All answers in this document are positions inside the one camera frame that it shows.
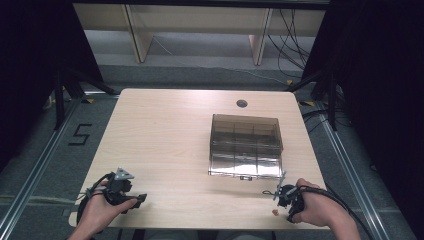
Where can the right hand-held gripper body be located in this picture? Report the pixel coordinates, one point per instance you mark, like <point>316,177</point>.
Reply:
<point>293,200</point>

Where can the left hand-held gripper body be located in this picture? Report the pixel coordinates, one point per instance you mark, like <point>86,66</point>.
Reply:
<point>117,188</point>

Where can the person's right hand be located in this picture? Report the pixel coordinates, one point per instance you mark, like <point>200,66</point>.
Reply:
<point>318,206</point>

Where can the person's left hand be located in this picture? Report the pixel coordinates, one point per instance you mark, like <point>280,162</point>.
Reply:
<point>96,213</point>

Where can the small orange piece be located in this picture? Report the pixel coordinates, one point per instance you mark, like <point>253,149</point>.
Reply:
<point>275,212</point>

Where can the clear brown plastic organizer box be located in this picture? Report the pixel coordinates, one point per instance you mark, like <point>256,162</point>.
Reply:
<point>245,146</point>

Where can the yellow black floor marker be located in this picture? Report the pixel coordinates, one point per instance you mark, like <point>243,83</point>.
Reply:
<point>289,82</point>
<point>88,100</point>

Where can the black metal stand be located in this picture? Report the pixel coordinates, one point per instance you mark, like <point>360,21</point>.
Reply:
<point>59,100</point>
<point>331,100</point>

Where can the black curtain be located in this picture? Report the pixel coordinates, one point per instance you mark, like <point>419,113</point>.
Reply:
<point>376,83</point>
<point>36,66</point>

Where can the light wooden shelf unit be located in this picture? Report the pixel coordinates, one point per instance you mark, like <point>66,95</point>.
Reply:
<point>143,43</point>

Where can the metal floor rail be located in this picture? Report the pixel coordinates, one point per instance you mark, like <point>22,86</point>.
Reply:
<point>36,168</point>
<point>353,180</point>

